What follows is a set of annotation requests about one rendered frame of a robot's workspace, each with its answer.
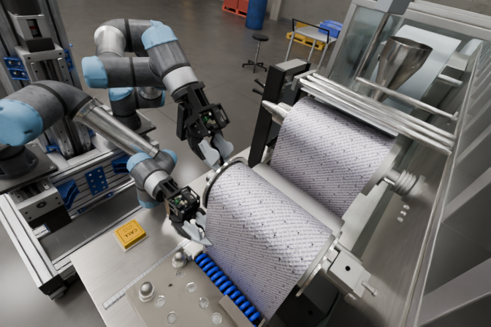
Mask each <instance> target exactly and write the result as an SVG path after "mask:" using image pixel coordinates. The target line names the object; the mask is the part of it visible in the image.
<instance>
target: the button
mask: <svg viewBox="0 0 491 327"><path fill-rule="evenodd" d="M114 233H115V235H116V237H117V238H118V240H119V241H120V243H121V244H122V245H123V247H124V248H125V249H127V248H129V247H131V246H132V245H133V244H135V243H136V242H138V241H140V240H141V239H142V238H143V237H145V236H146V234H145V231H144V230H143V229H142V227H141V226H140V224H139V223H138V222H137V221H136V220H135V219H133V220H131V221H129V222H128V223H126V224H125V225H123V226H121V227H120V228H118V229H116V230H114Z"/></svg>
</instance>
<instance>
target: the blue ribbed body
mask: <svg viewBox="0 0 491 327"><path fill-rule="evenodd" d="M199 261H200V263H199V267H203V266H205V267H204V268H203V269H202V270H203V271H204V272H206V271H207V270H208V271H209V272H208V273H207V276H210V275H213V276H212V277H211V278H210V279H211V280H212V281H214V280H216V282H215V285H216V286H218V285H219V284H220V285H221V286H220V287H219V290H220V291H222V290H223V289H225V291H224V295H228V294H229V297H230V299H231V300H233V299H234V301H233V302H234V303H235V304H236V306H237V305H239V306H238V308H239V309H240V311H243V314H244V315H245V316H246V317H247V316H248V319H249V320H250V322H251V323H252V322H253V323H252V324H253V325H254V327H258V325H259V324H260V323H261V321H260V320H259V319H260V316H261V314H260V312H255V311H256V308H255V307H254V306H252V307H251V302H250V301H246V297H245V296H241V292H240V291H237V287H236V286H235V285H232V281H230V280H229V281H228V277H227V276H224V273H223V272H222V271H219V270H220V269H219V267H217V266H216V264H215V263H214V262H212V260H211V258H208V255H207V254H206V253H203V254H200V255H199V256H198V257H197V258H196V259H195V262H196V263H198V262H199Z"/></svg>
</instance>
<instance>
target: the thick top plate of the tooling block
mask: <svg viewBox="0 0 491 327"><path fill-rule="evenodd" d="M179 250H181V251H183V252H184V250H185V249H184V248H183V247H180V248H179V249H178V250H176V251H175V252H174V253H173V254H172V255H170V256H169V257H168V258H166V259H165V260H164V261H162V262H161V263H160V264H159V265H158V266H156V267H155V268H154V269H152V270H151V271H150V272H148V273H147V274H146V275H145V276H144V277H142V278H141V279H140V280H138V281H137V282H136V283H135V284H133V285H132V286H131V287H130V288H128V289H127V290H126V291H124V292H125V294H126V297H127V299H128V301H129V303H130V304H131V306H132V308H133V310H134V311H135V312H136V314H137V316H138V318H139V319H140V321H141V322H142V324H143V325H144V327H237V326H236V325H235V324H234V323H233V322H232V321H231V320H230V318H229V317H228V316H227V314H226V313H225V312H224V311H223V310H222V308H220V306H219V305H218V303H219V302H220V300H221V299H222V298H223V297H224V294H223V293H222V292H221V291H220V290H219V289H218V288H217V286H216V285H215V284H214V283H213V281H212V280H211V279H210V278H209V277H208V276H207V275H206V273H204V271H203V270H202V269H201V268H200V267H199V265H198V264H197V263H196V262H195V261H194V259H193V258H192V259H190V260H188V259H186V265H185V266H184V267H183V268H181V269H176V268H174V267H173V265H172V259H173V257H174V254H175V253H176V252H177V251H179ZM144 282H151V283H152V285H153V286H154V287H155V289H156V295H155V296H154V298H153V299H152V300H151V301H149V302H142V301H141V300H140V297H139V291H140V287H141V285H142V284H143V283H144Z"/></svg>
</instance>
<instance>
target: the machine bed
mask: <svg viewBox="0 0 491 327"><path fill-rule="evenodd" d="M250 149H251V147H249V148H247V149H245V150H244V151H242V152H241V153H238V154H237V155H235V156H234V157H232V158H230V159H229V161H230V160H232V159H233V158H236V157H244V158H246V159H247V160H248V156H249V153H250ZM211 171H213V169H212V170H210V171H209V172H211ZM209 172H207V173H205V174H204V175H202V176H201V177H198V178H197V179H195V180H194V181H192V182H190V183H189V184H187V185H189V186H190V187H191V188H192V189H193V190H194V191H195V192H196V193H197V194H198V195H199V196H200V207H201V208H203V210H204V211H205V212H206V214H207V209H206V208H204V207H203V206H202V194H203V192H204V189H205V187H206V185H207V184H208V182H207V181H206V177H207V175H208V174H209ZM187 185H185V186H183V188H184V187H186V186H187ZM387 186H388V183H386V182H384V181H383V180H382V182H381V183H380V184H379V185H378V186H377V185H375V186H374V188H373V189H372V191H371V192H369V194H368V195H367V196H365V195H363V194H362V193H359V195H358V196H357V197H356V198H355V200H354V201H353V203H352V204H351V206H350V207H349V208H348V210H347V211H346V213H345V214H344V215H343V217H342V219H343V220H345V223H344V224H343V226H342V228H341V229H340V231H343V234H342V236H341V237H340V239H339V240H338V242H339V243H341V244H342V245H343V246H344V247H345V248H347V249H348V250H349V251H351V249H352V247H353V246H354V244H355V242H356V241H357V239H358V237H359V235H360V234H361V232H362V230H363V228H364V227H365V225H366V223H367V221H368V220H369V218H370V216H371V215H372V213H373V211H374V209H375V208H376V205H377V203H378V202H379V200H380V198H381V197H382V195H383V193H384V191H385V190H386V188H387ZM133 219H135V220H137V221H138V223H139V224H140V225H141V226H142V227H143V228H144V230H145V231H146V233H147V234H148V235H149V237H147V238H146V239H144V240H142V241H141V242H140V243H139V244H137V245H135V246H134V247H133V248H131V249H130V250H128V251H126V252H124V251H123V250H122V249H121V247H120V245H119V244H118V243H117V241H116V240H115V238H114V237H113V235H112V234H113V233H114V230H116V229H118V228H120V227H121V226H123V225H125V224H126V223H128V222H129V221H131V220H133ZM183 240H185V238H183V237H181V236H179V235H178V234H177V233H176V232H175V230H174V228H173V227H172V226H171V220H169V215H168V214H167V209H166V207H165V205H164V202H161V203H160V205H159V206H157V207H154V208H152V209H145V210H143V211H142V212H140V213H139V214H137V215H135V216H134V217H132V218H130V219H128V220H127V221H125V222H124V223H122V224H120V225H119V226H117V227H115V228H114V229H112V230H110V231H108V232H107V233H106V234H103V235H102V236H100V237H99V238H97V239H95V240H94V241H92V242H90V243H88V244H87V245H85V246H84V247H82V248H80V249H79V250H77V251H75V252H74V253H72V254H71V255H69V259H70V260H71V262H72V264H73V266H74V267H75V269H76V271H77V273H78V275H79V276H80V279H81V280H82V282H83V284H84V286H85V288H86V290H87V291H88V293H89V295H90V297H91V299H92V301H93V302H94V304H95V306H96V308H97V309H98V311H99V314H100V315H101V317H102V319H103V321H104V323H105V325H106V327H144V325H143V324H142V322H141V321H140V319H139V318H138V316H137V314H136V312H135V311H134V310H133V308H132V306H131V304H130V303H129V301H128V299H127V297H126V295H125V296H124V297H123V298H121V299H120V300H119V301H117V302H116V303H115V304H114V305H112V306H111V307H110V308H109V309H107V310H106V311H105V309H104V307H103V306H102V303H104V302H105V301H106V300H108V299H109V298H110V297H111V296H113V295H114V294H115V293H117V292H118V291H119V290H120V289H122V288H123V287H124V286H125V285H127V284H128V283H130V282H131V281H132V280H133V279H134V278H136V277H137V276H138V275H140V274H141V273H143V272H144V271H145V270H146V269H147V268H149V267H150V266H151V265H153V264H154V263H155V262H157V261H158V260H159V259H160V258H162V257H163V256H164V255H166V254H167V253H168V252H169V251H171V250H172V249H173V248H174V247H176V246H177V245H179V244H180V243H181V242H182V241H183ZM186 248H188V250H189V251H190V252H191V253H192V258H193V259H194V255H195V254H197V253H198V252H199V251H200V250H203V245H201V244H198V243H196V242H191V243H190V244H189V245H187V246H186V247H185V248H184V249H186ZM267 324H268V326H269V327H288V326H287V325H286V324H285V323H284V322H283V321H282V320H281V319H280V318H279V317H278V316H277V315H276V314H275V313H274V315H273V316H272V317H271V318H270V320H269V322H268V323H267Z"/></svg>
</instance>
